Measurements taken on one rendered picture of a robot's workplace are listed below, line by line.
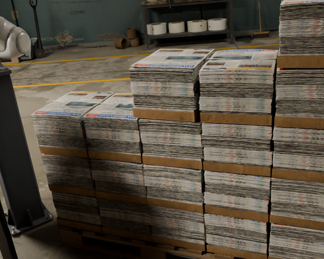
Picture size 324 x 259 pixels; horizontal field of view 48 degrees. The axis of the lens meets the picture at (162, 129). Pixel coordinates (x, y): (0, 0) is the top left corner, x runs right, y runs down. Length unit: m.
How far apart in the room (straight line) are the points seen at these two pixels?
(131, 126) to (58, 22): 7.10
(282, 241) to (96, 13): 7.24
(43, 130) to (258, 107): 1.06
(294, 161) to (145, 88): 0.68
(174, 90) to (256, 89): 0.34
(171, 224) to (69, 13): 7.12
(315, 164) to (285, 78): 0.37
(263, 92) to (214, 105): 0.20
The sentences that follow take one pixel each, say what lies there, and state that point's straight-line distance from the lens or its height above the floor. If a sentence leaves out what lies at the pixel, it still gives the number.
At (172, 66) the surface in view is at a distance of 1.52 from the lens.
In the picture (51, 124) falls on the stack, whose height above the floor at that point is 0.78.
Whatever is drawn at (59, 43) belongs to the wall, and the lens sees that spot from 8.73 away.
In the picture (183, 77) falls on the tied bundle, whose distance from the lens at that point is 1.49.
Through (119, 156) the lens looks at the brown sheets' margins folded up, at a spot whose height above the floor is 0.63.
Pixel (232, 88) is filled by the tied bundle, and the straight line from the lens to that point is 1.46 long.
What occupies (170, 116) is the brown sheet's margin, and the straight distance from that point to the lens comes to 1.56.
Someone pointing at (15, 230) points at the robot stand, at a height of 0.03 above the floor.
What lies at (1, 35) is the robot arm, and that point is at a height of 1.21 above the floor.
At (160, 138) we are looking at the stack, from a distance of 1.64.
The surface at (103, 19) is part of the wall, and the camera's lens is 8.42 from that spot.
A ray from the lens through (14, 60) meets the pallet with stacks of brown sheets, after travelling 7.97.
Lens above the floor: 1.42
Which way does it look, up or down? 23 degrees down
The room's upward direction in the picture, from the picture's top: 5 degrees counter-clockwise
